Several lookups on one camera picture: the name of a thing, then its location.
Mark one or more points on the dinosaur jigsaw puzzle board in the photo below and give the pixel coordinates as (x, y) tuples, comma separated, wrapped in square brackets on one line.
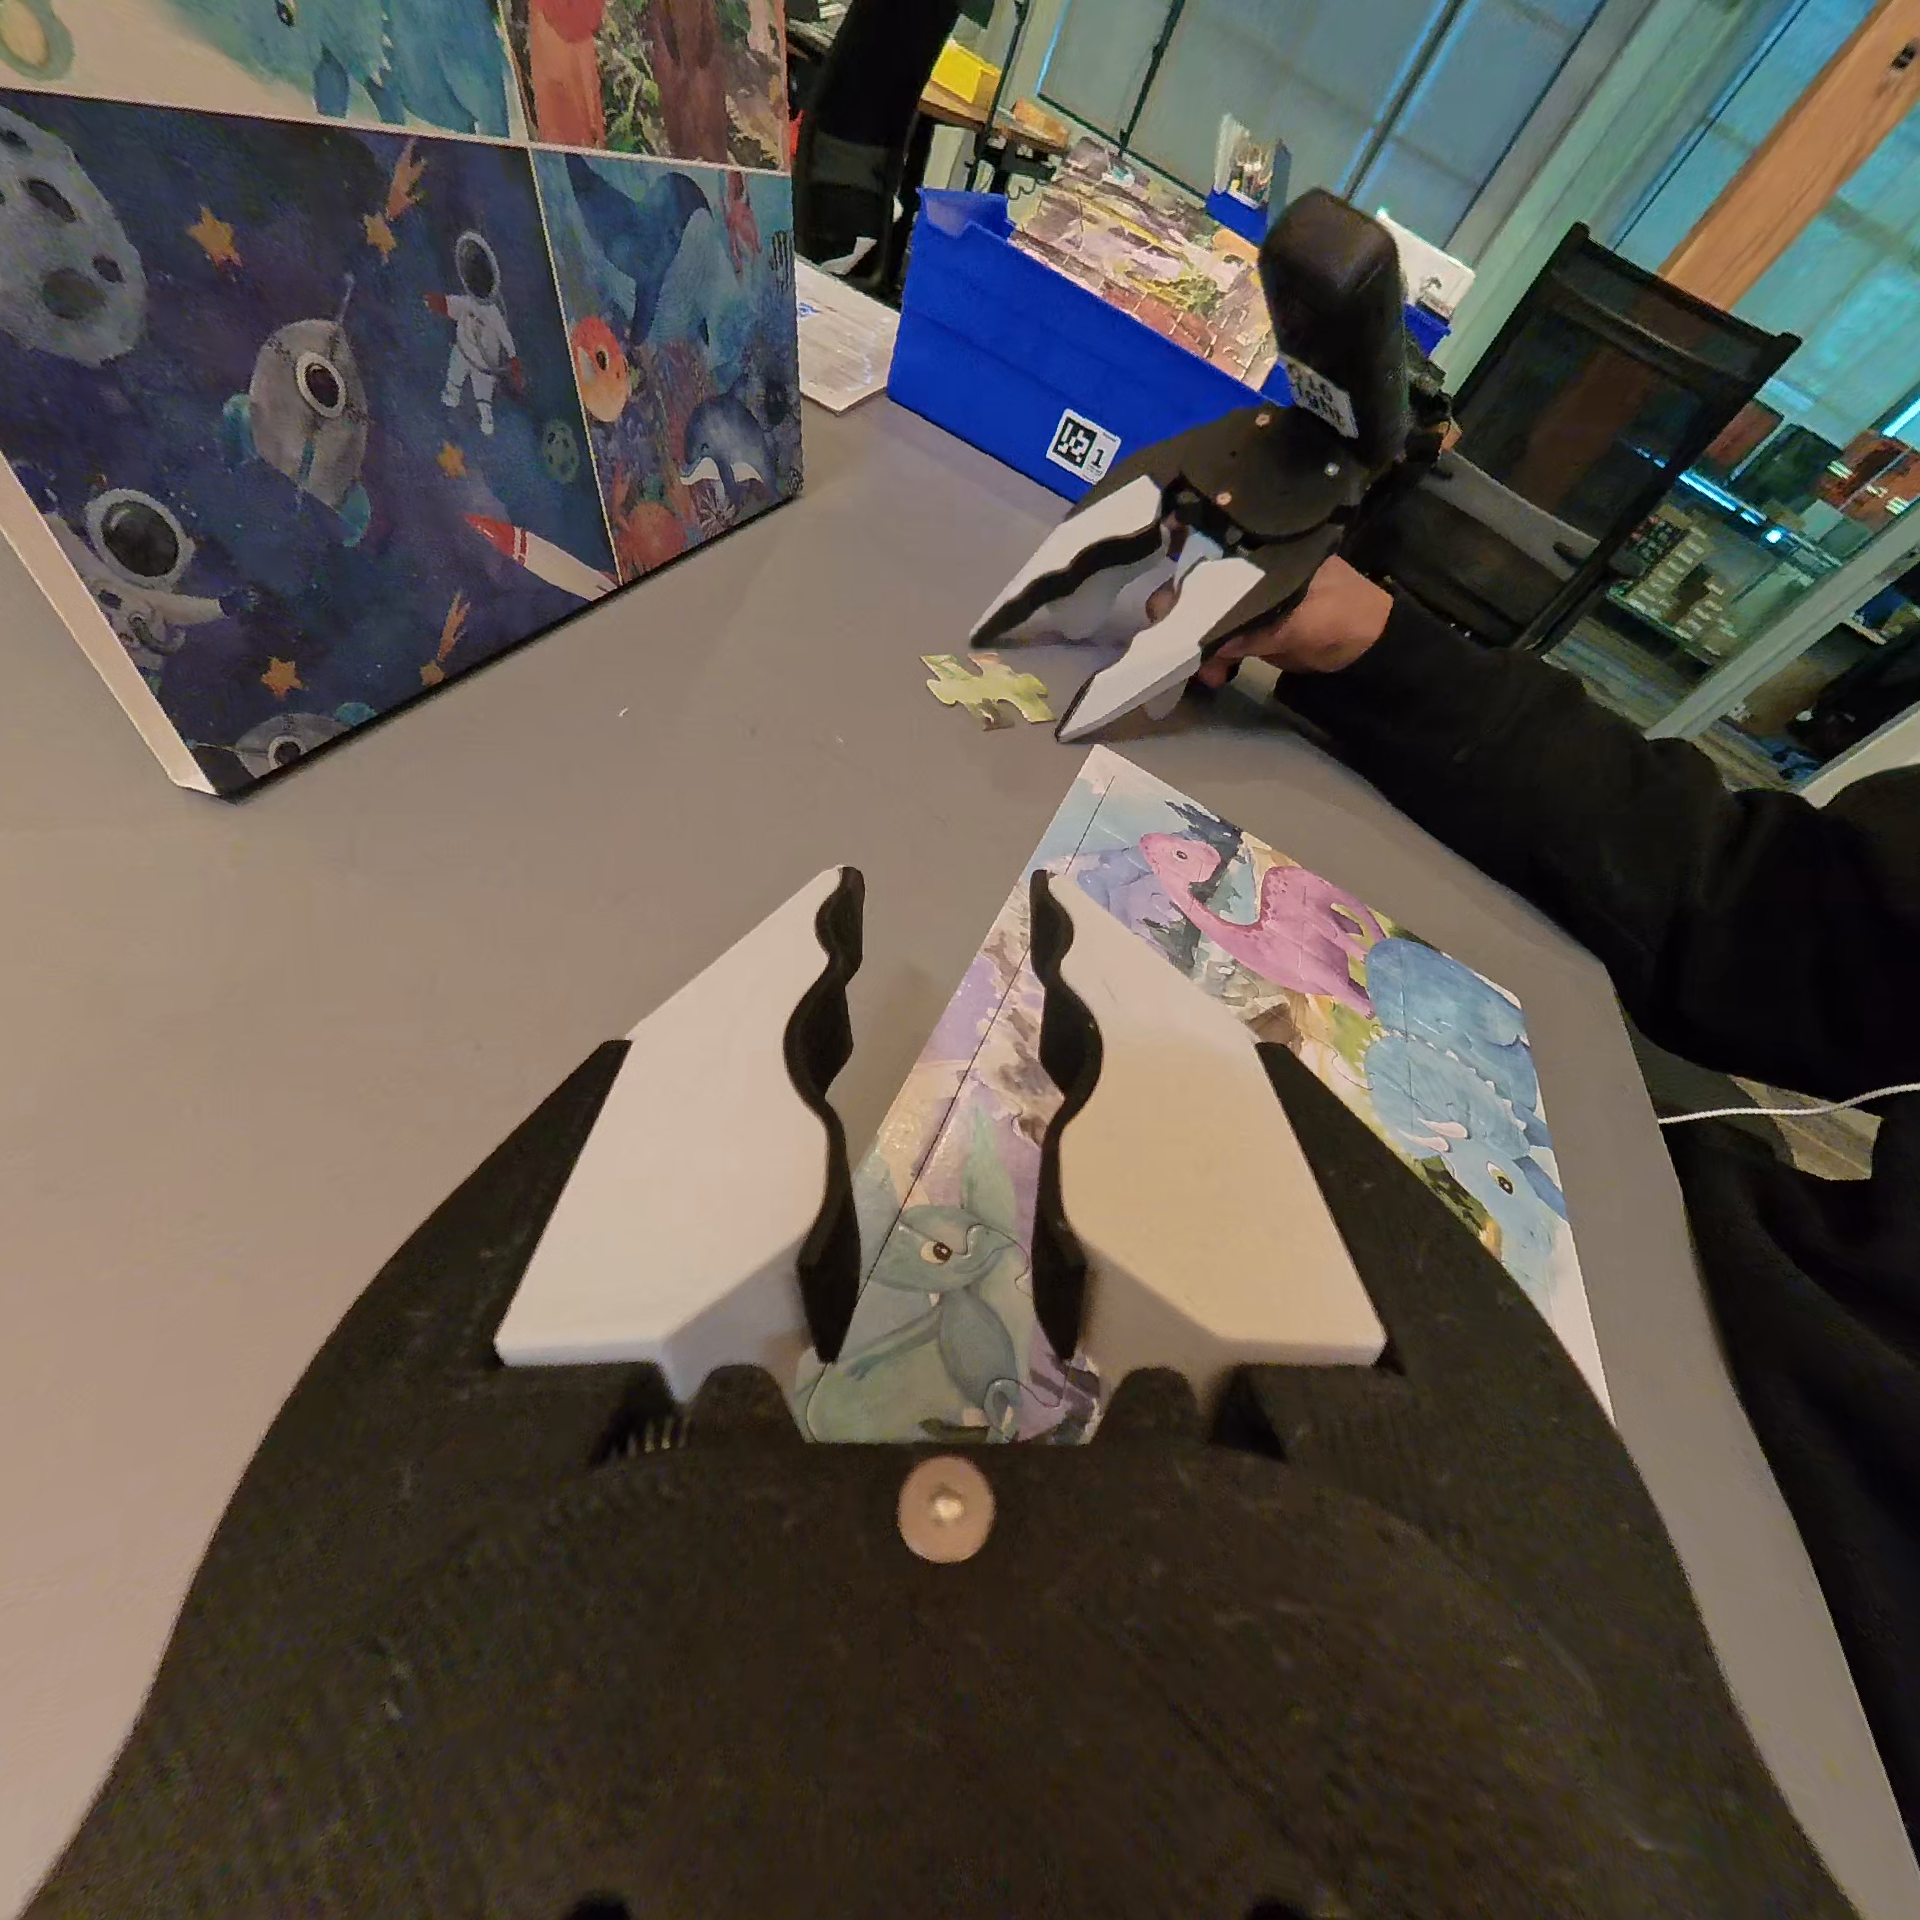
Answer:
[(1394, 1019)]

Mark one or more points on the person's right hand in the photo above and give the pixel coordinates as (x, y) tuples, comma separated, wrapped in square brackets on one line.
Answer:
[(1319, 629)]

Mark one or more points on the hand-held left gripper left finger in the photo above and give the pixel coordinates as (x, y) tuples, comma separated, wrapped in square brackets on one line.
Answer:
[(674, 1171)]

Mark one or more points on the printed picture puzzle box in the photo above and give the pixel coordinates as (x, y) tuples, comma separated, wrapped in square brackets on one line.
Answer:
[(300, 420)]

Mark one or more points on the colourful jigsaw puzzle board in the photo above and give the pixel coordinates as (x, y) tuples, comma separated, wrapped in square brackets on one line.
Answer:
[(1140, 253)]

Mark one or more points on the wooden beam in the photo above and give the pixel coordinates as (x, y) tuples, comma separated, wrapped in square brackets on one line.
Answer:
[(1800, 149)]

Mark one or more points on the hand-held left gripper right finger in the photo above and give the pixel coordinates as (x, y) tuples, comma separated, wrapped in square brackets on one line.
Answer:
[(1215, 1185)]

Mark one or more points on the clear plastic container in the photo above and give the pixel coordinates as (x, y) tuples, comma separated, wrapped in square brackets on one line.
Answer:
[(1250, 157)]

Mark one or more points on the yellow-green puzzle piece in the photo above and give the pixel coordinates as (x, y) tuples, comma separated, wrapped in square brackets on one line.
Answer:
[(983, 690)]

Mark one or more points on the person's right forearm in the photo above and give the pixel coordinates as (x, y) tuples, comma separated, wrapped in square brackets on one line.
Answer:
[(1575, 809)]

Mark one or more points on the white paper sheet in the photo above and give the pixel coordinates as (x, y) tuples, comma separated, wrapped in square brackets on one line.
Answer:
[(843, 339)]

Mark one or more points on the black mesh office chair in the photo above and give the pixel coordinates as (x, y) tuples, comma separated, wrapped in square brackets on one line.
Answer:
[(1620, 360)]

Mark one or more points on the small yellow plastic bin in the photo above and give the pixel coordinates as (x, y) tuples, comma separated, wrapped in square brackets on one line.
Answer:
[(966, 71)]

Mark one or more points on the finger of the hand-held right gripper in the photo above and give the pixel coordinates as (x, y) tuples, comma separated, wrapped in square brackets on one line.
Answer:
[(1080, 523), (1155, 652)]

